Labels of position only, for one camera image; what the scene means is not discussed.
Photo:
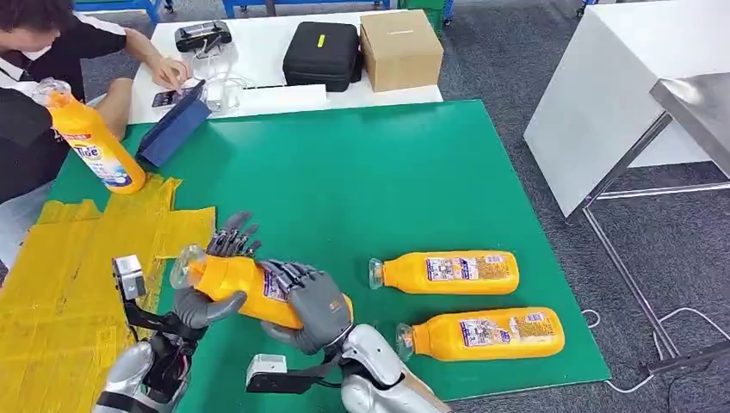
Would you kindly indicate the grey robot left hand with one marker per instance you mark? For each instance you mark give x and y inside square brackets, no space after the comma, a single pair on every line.
[205,310]

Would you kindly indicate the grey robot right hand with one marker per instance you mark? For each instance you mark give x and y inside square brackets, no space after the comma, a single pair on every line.
[319,308]

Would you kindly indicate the person's left hand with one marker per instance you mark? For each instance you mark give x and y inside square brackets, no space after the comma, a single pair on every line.
[171,71]

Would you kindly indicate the orange drink bottle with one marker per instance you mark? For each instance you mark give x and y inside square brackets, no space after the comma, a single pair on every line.
[239,279]
[450,285]
[433,342]
[102,154]

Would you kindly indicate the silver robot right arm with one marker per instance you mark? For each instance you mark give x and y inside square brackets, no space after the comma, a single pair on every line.
[376,365]

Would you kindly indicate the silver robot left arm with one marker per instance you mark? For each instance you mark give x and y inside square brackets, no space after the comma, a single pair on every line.
[128,370]

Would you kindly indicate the smartphone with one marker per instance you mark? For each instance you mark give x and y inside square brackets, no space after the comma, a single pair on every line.
[165,98]

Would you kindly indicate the black handheld controller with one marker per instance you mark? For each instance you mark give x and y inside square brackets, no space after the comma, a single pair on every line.
[202,34]

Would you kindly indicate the blue tablet case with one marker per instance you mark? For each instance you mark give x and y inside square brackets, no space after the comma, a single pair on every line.
[171,131]

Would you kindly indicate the blue metal rack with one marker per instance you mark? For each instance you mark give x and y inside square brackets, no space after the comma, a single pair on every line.
[114,6]
[308,4]

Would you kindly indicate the white table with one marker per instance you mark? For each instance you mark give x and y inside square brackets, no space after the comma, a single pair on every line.
[262,62]

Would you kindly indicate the green table mat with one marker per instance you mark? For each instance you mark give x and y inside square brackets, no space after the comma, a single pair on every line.
[353,188]

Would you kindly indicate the yellow sheet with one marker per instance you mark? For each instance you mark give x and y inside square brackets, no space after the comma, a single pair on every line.
[57,319]

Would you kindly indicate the black zip case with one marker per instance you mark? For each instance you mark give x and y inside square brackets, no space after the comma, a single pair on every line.
[319,62]

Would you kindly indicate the person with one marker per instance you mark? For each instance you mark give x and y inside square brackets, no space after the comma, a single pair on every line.
[23,142]

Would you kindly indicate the brown cardboard box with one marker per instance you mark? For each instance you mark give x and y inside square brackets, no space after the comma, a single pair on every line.
[399,51]

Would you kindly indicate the green plastic crate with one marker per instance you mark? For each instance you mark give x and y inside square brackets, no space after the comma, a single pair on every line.
[428,8]

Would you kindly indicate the white cabinet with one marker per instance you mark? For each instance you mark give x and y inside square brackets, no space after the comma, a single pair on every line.
[599,102]

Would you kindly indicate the steel table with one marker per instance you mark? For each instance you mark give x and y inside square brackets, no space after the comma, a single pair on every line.
[701,108]

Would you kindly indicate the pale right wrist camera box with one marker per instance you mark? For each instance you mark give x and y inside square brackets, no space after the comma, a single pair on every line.
[265,365]

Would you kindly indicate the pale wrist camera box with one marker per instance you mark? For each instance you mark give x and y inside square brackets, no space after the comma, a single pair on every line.
[130,276]
[265,365]

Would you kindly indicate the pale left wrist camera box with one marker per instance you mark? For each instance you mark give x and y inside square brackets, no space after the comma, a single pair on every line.
[130,276]

